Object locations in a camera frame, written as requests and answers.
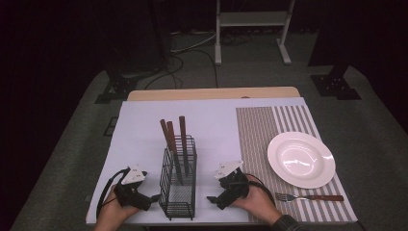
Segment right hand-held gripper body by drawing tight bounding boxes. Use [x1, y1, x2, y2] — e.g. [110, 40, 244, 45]
[214, 160, 250, 206]

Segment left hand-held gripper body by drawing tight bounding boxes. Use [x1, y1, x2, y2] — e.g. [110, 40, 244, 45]
[113, 165, 152, 213]

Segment person's left hand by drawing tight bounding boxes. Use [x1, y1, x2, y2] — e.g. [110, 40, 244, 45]
[93, 185, 140, 227]

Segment person's right hand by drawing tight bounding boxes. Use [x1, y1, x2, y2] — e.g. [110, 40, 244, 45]
[230, 183, 284, 227]

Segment striped grey placemat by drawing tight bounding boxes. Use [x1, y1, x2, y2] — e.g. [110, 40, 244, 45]
[235, 104, 359, 224]

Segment brown wooden chopsticks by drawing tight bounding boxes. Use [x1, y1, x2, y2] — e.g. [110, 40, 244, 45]
[166, 120, 185, 186]

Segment white table sheet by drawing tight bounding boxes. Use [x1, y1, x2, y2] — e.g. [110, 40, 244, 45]
[85, 97, 308, 226]

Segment white round plate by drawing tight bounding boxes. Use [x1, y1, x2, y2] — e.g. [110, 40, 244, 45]
[267, 131, 337, 190]

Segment light wooden table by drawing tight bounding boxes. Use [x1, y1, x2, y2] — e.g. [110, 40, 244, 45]
[126, 86, 301, 102]

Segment black stand base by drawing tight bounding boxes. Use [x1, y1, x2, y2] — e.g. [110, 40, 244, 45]
[93, 67, 140, 105]
[309, 63, 363, 101]

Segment white metal stand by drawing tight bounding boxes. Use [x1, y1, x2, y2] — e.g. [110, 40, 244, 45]
[214, 0, 296, 67]

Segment black wire cutlery basket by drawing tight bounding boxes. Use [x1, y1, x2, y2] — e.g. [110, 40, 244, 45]
[159, 135, 198, 221]

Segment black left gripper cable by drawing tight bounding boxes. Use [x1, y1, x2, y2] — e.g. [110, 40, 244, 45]
[95, 167, 131, 219]

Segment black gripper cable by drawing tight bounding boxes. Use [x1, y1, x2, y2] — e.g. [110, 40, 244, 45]
[95, 167, 131, 219]
[244, 173, 277, 208]

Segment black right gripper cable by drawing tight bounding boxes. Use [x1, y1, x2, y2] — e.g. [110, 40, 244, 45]
[244, 173, 277, 208]

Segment brown-handled cutlery piece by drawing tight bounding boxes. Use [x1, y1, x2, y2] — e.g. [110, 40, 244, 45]
[159, 118, 177, 158]
[178, 115, 191, 178]

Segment brown-handled metal fork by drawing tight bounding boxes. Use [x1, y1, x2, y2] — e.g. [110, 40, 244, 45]
[274, 192, 345, 203]

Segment black floor cable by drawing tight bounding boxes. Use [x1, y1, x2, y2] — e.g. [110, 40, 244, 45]
[143, 47, 220, 91]

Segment white floor cable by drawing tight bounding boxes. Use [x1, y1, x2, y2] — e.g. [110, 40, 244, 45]
[169, 30, 219, 54]

